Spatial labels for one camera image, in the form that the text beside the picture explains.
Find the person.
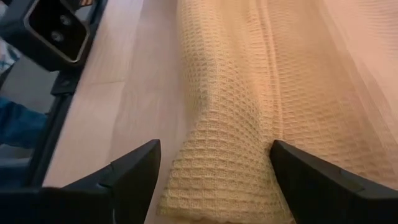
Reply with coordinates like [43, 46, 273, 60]
[0, 40, 48, 149]

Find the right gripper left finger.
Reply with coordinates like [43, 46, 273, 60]
[0, 139, 162, 224]

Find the black silver-rimmed stereo camera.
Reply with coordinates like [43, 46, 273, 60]
[0, 0, 91, 73]

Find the yellow waffle-weave towel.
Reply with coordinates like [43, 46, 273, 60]
[157, 0, 398, 224]

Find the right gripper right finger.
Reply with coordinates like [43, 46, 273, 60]
[269, 139, 398, 224]

